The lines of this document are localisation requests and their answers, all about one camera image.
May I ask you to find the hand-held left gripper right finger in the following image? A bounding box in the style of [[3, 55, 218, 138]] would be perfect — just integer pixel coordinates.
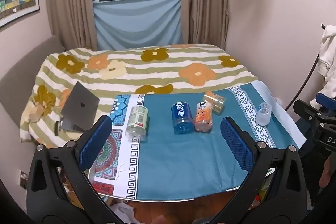
[[209, 116, 307, 224]]

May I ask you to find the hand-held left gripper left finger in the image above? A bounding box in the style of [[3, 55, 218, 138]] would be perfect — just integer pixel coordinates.
[[26, 115, 119, 224]]

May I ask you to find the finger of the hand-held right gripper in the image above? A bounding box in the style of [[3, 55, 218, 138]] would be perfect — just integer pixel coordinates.
[[293, 100, 324, 122], [316, 93, 336, 110]]

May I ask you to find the amber tea bottle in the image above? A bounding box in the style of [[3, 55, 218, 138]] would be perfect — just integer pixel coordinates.
[[203, 91, 226, 116]]

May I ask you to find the person's right hand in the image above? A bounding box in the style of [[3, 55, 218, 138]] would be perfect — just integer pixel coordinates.
[[318, 154, 336, 188]]

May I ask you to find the white sheet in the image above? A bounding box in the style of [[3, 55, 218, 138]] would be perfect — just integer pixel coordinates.
[[253, 81, 308, 149]]

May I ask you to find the grey laptop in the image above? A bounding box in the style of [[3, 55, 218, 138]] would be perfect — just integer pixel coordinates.
[[60, 81, 100, 132]]

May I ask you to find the small clear plastic bottle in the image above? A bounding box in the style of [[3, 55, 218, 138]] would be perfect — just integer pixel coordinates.
[[255, 102, 272, 126]]

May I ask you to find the orange label plastic bottle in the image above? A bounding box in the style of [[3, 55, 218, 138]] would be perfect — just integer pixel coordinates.
[[194, 101, 213, 133]]

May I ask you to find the white hanging garment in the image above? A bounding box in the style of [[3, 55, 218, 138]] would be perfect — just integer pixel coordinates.
[[310, 25, 336, 109]]

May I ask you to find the green label plastic bottle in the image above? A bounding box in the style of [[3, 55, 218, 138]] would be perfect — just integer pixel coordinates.
[[125, 106, 150, 142]]

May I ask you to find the teal patterned tablecloth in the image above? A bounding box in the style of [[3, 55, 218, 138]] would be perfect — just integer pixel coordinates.
[[89, 84, 299, 201]]

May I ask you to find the blue label plastic bottle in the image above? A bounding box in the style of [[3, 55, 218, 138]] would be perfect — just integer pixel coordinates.
[[171, 101, 194, 135]]

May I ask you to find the white plastic bag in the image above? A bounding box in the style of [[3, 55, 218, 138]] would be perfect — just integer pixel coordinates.
[[110, 202, 137, 224]]

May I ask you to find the striped floral blanket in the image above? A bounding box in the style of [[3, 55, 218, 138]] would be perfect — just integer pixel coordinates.
[[20, 43, 259, 149]]

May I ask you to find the beige padded headboard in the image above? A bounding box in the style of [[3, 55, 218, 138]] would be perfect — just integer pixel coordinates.
[[0, 34, 66, 135]]

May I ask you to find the light blue cloth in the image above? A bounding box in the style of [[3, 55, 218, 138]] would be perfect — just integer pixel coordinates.
[[93, 0, 184, 51]]

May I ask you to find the beige curtain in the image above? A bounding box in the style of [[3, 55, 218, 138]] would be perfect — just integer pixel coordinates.
[[45, 0, 99, 51], [181, 0, 230, 50]]

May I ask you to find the black cable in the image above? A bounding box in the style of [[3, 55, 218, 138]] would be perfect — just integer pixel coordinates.
[[285, 53, 320, 112]]

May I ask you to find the wall socket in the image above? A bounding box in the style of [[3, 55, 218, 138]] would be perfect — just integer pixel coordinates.
[[19, 170, 29, 189]]

